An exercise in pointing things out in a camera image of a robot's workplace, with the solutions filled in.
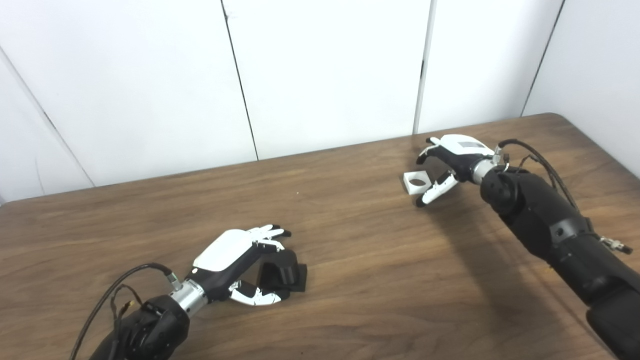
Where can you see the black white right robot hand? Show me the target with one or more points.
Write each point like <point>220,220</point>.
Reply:
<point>460,155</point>

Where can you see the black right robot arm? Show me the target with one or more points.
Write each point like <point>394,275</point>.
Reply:
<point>550,225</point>

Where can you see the white square piece with hole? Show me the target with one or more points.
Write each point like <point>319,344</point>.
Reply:
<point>411,187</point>

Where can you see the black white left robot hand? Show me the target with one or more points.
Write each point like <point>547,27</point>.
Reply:
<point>225,252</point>

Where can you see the black peg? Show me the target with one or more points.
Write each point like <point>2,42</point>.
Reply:
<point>287,270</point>

